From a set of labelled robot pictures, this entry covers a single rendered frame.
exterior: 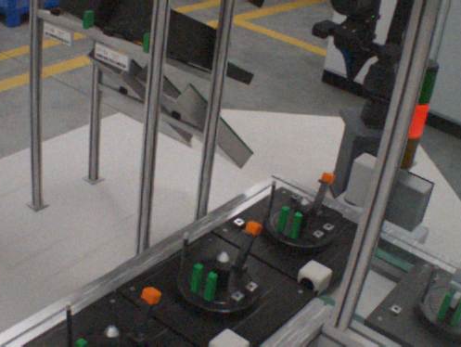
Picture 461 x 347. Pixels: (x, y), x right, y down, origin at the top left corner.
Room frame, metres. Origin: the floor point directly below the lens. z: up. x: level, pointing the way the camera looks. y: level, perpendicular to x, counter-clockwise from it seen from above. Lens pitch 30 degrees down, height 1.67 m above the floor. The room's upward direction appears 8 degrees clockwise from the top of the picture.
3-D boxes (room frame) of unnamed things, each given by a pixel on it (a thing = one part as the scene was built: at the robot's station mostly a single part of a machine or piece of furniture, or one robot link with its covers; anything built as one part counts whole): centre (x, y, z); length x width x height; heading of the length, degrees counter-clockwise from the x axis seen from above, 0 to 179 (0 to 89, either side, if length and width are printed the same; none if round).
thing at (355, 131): (1.39, -0.33, 0.96); 0.15 x 0.15 x 0.20; 11
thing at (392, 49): (1.22, -0.22, 1.33); 0.19 x 0.06 x 0.08; 56
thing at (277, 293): (0.83, -0.01, 1.01); 0.24 x 0.24 x 0.13; 56
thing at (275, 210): (1.03, -0.15, 1.01); 0.24 x 0.24 x 0.13; 56
